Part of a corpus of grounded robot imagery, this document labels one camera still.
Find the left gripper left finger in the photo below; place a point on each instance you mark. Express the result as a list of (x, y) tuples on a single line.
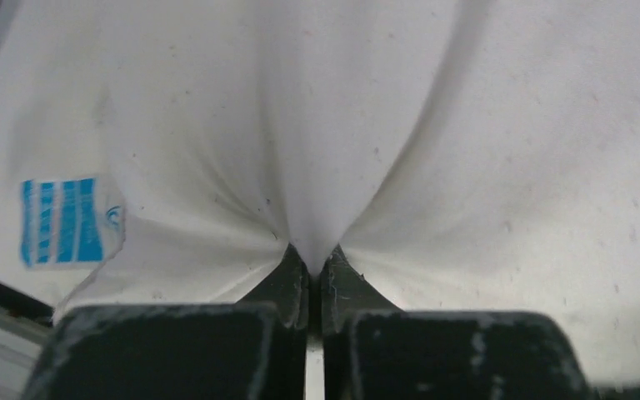
[(251, 349)]

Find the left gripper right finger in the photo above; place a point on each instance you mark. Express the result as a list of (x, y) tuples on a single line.
[(373, 349)]

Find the white pillow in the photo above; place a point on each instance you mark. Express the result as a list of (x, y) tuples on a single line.
[(463, 154)]

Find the blue white pillow label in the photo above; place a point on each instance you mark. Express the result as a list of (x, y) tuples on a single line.
[(76, 223)]

